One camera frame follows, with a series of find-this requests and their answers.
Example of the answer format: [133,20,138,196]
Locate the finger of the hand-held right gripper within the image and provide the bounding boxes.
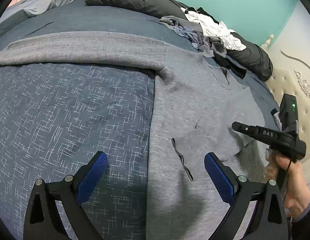
[232,121,258,140]

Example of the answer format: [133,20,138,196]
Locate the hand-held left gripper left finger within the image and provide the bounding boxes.
[23,151,108,240]

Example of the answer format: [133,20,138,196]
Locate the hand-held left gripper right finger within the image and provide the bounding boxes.
[204,152,289,240]

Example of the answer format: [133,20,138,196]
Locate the grey knit sweater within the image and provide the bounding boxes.
[0,31,279,240]

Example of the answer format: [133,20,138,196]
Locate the person's right forearm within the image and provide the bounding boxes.
[288,192,310,240]

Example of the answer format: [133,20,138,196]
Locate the person's right hand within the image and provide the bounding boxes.
[264,149,310,222]

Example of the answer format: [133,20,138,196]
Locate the folded black and lavender garment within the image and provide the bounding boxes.
[270,108,283,130]

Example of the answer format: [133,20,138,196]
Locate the cream tufted headboard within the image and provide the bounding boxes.
[260,34,310,170]

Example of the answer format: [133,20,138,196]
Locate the blue checked cloth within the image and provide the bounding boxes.
[174,26,208,52]

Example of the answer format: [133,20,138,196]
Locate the black garment with gold label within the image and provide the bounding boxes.
[196,7,220,24]

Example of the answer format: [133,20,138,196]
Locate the crumpled grey garment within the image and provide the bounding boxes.
[159,16,228,58]

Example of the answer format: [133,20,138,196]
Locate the light grey blanket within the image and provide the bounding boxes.
[0,0,83,40]

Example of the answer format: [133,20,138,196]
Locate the black cable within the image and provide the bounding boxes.
[283,152,297,203]

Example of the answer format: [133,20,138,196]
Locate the black hair tie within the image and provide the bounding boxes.
[171,138,194,181]

